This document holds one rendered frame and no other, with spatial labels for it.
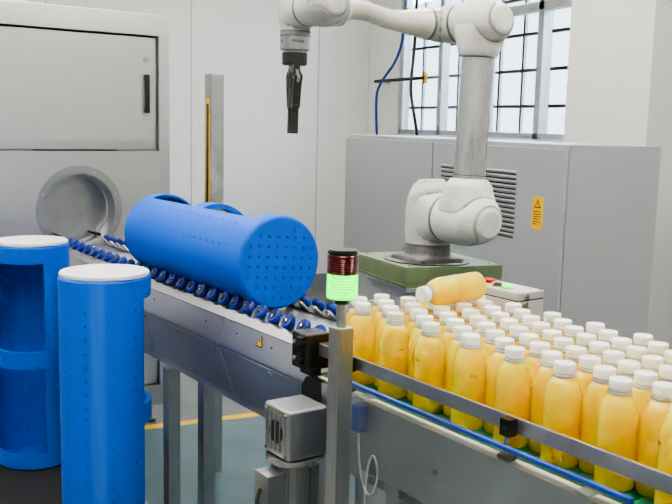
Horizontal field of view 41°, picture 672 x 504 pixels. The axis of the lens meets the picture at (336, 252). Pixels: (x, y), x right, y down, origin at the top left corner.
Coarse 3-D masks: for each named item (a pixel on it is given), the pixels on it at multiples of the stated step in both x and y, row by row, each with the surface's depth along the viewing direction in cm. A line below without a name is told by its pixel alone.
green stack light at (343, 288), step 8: (328, 280) 179; (336, 280) 178; (344, 280) 177; (352, 280) 178; (328, 288) 179; (336, 288) 178; (344, 288) 178; (352, 288) 178; (328, 296) 179; (336, 296) 178; (344, 296) 178; (352, 296) 179
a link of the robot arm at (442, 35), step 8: (432, 8) 282; (440, 8) 283; (448, 8) 280; (440, 16) 281; (448, 16) 278; (440, 24) 281; (440, 32) 282; (448, 32) 280; (432, 40) 286; (440, 40) 285; (448, 40) 283
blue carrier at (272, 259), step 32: (128, 224) 327; (160, 224) 307; (192, 224) 289; (224, 224) 275; (256, 224) 263; (288, 224) 268; (160, 256) 307; (192, 256) 285; (224, 256) 267; (256, 256) 263; (288, 256) 270; (224, 288) 277; (256, 288) 265; (288, 288) 271
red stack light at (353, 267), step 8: (328, 256) 179; (336, 256) 177; (344, 256) 177; (352, 256) 177; (328, 264) 179; (336, 264) 177; (344, 264) 177; (352, 264) 178; (328, 272) 179; (336, 272) 178; (344, 272) 177; (352, 272) 178
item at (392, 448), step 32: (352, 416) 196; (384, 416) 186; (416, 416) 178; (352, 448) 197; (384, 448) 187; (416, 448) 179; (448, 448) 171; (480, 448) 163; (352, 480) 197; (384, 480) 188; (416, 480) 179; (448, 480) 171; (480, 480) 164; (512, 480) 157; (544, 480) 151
